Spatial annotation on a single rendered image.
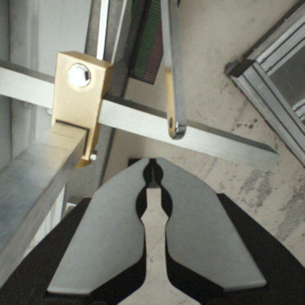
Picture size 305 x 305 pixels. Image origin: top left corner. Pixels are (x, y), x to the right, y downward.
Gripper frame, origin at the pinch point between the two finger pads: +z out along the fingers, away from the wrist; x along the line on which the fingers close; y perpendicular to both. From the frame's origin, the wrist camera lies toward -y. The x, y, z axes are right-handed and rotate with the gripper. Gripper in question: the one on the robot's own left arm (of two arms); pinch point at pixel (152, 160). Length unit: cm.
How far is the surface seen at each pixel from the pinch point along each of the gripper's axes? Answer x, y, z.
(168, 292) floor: 12, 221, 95
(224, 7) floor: 34, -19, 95
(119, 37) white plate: -3.4, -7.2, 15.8
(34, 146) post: -10.3, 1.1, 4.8
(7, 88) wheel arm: -15.7, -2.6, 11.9
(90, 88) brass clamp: -6.3, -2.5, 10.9
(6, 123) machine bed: -32.9, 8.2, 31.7
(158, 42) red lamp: 1.6, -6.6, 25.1
